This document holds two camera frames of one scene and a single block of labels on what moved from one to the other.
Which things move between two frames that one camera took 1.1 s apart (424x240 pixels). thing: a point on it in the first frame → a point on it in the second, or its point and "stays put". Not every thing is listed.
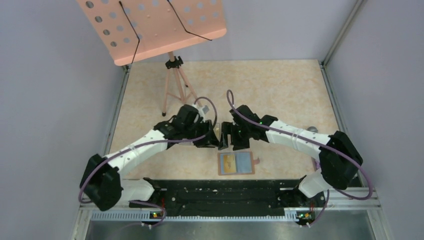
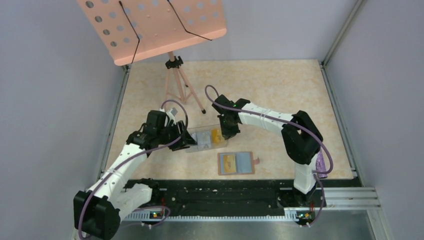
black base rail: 227,196 stays put
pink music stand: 134,30 stays put
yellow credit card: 229,163 stays put
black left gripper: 210,140 → 186,138
